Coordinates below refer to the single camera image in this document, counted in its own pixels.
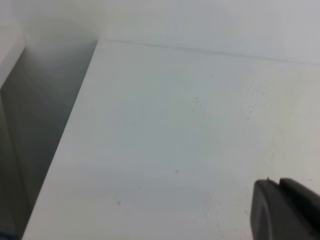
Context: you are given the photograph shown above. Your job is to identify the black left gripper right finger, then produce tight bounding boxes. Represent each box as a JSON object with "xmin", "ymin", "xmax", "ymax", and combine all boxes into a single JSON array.
[{"xmin": 279, "ymin": 178, "xmax": 320, "ymax": 213}]

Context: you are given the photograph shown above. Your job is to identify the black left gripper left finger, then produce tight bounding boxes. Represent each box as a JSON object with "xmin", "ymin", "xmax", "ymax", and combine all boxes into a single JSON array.
[{"xmin": 250, "ymin": 179, "xmax": 320, "ymax": 240}]

